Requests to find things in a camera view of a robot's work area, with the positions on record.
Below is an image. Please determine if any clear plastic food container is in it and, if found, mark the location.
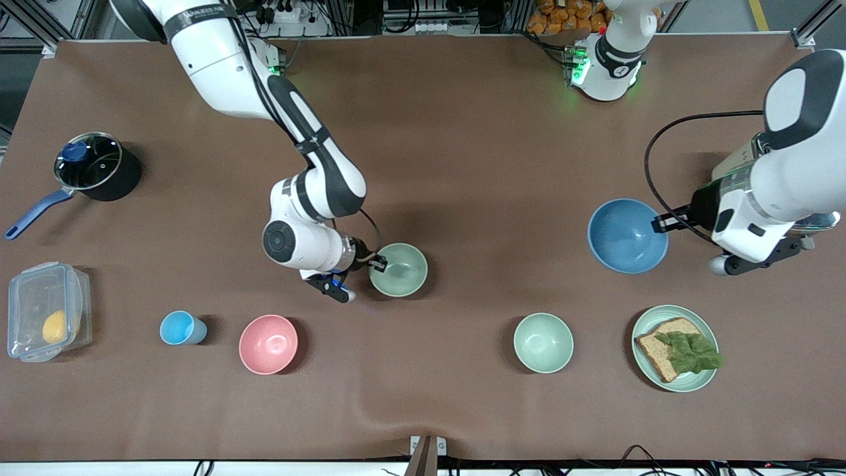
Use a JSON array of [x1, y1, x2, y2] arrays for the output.
[[7, 262, 93, 363]]

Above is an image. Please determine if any yellow lemon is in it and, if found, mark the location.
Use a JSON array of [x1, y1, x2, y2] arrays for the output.
[[42, 309, 68, 344]]

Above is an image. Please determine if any green lettuce leaf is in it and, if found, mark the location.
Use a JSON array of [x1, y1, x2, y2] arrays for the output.
[[654, 331, 724, 375]]

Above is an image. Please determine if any blue cup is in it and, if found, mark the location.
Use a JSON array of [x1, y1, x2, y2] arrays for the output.
[[159, 310, 208, 346]]

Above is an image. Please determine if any orange snack packets bag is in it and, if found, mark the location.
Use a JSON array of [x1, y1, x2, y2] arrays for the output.
[[527, 0, 612, 36]]

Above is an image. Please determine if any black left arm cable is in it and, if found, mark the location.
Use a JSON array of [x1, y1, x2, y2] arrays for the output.
[[644, 111, 767, 247]]

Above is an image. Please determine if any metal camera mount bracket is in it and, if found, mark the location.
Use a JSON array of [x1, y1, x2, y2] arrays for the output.
[[408, 435, 447, 476]]

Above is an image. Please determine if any pink bowl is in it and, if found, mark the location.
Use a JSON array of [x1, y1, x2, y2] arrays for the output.
[[239, 315, 299, 376]]

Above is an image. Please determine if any blue bowl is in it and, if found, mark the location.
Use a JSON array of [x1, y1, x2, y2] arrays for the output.
[[588, 198, 670, 274]]

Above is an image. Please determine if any light green plate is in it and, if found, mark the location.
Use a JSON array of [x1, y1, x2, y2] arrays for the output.
[[631, 305, 720, 393]]

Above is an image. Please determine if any brown bread slice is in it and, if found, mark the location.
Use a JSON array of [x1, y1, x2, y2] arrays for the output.
[[634, 317, 705, 384]]

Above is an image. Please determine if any brown table cloth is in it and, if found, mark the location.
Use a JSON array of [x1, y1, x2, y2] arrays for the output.
[[0, 33, 846, 462]]

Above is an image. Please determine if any silver toaster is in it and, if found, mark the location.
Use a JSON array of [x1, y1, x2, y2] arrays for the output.
[[711, 132, 841, 252]]

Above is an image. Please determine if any black pot with blue handle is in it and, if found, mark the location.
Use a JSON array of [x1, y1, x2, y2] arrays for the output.
[[5, 132, 142, 240]]

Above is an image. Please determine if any light green bowl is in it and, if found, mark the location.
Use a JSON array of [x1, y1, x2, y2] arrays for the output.
[[514, 313, 574, 374], [369, 243, 428, 298]]

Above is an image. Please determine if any aluminium frame profile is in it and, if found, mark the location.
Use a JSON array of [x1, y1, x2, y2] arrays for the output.
[[13, 0, 95, 42], [790, 0, 846, 47]]

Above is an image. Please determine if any white power strip with plugs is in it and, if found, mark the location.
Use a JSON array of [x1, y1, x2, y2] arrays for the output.
[[261, 0, 313, 24]]

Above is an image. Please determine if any glass pot lid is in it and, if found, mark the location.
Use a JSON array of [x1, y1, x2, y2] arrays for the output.
[[54, 132, 124, 190]]

